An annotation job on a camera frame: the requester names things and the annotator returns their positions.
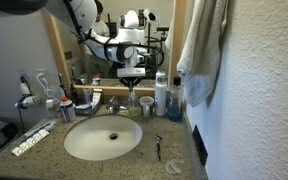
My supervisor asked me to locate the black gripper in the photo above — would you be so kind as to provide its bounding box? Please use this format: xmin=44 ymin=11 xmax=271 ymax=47
xmin=117 ymin=68 xmax=146 ymax=89

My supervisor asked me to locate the clear soap pump bottle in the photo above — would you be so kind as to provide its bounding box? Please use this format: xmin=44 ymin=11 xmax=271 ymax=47
xmin=128 ymin=90 xmax=140 ymax=117

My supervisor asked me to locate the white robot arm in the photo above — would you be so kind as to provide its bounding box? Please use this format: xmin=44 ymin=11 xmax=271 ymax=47
xmin=0 ymin=0 xmax=146 ymax=90

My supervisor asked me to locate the blue mouthwash bottle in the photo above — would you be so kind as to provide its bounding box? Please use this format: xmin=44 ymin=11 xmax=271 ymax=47
xmin=167 ymin=76 xmax=182 ymax=122

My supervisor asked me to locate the dark glass dropper bottle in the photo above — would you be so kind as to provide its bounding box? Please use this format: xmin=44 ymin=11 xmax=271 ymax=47
xmin=70 ymin=84 xmax=79 ymax=105

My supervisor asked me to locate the white spray can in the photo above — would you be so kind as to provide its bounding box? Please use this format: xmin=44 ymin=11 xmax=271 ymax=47
xmin=155 ymin=69 xmax=167 ymax=117

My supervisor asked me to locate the chrome sink faucet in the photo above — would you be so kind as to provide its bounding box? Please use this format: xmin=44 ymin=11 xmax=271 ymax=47
xmin=106 ymin=96 xmax=128 ymax=114

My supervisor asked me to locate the white toothpaste tube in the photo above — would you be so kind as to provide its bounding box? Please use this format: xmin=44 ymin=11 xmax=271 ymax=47
xmin=75 ymin=92 xmax=101 ymax=110

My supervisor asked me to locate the wood framed mirror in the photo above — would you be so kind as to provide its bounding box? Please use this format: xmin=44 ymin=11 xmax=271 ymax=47
xmin=40 ymin=0 xmax=188 ymax=98

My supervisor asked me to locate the black shaving razor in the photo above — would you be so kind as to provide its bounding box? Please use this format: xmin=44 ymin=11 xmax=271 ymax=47
xmin=156 ymin=134 xmax=163 ymax=161

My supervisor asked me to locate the white oval sink basin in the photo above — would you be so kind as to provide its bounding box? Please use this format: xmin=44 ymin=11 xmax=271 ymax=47
xmin=64 ymin=115 xmax=143 ymax=161

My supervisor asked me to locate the orange cap shaving cream can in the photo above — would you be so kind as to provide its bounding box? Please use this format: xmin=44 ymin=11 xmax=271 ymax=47
xmin=60 ymin=97 xmax=76 ymax=122

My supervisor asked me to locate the white hanging towel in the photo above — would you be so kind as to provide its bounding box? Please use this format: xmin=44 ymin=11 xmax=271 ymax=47
xmin=177 ymin=0 xmax=229 ymax=107

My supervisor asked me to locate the clear plastic mouth guard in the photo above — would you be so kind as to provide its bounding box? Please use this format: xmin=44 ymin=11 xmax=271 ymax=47
xmin=165 ymin=144 xmax=184 ymax=175

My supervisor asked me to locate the purple pill blister pack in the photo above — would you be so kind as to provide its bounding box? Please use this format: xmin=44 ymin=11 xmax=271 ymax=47
xmin=25 ymin=121 xmax=56 ymax=137

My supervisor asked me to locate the white electric toothbrush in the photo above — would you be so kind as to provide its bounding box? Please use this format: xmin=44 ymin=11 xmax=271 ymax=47
xmin=15 ymin=76 xmax=39 ymax=109

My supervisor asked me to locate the silver pill blister pack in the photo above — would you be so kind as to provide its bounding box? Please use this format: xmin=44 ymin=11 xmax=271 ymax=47
xmin=22 ymin=130 xmax=49 ymax=146

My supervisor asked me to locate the long silver blister pack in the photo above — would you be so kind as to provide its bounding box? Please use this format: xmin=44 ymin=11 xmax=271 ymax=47
xmin=12 ymin=141 xmax=35 ymax=156

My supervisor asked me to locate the white power cable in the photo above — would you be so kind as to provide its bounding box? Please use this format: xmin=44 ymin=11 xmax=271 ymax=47
xmin=36 ymin=72 xmax=59 ymax=101

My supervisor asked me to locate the black wall outlet plate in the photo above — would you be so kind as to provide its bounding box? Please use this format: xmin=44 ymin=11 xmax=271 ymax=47
xmin=192 ymin=126 xmax=208 ymax=166

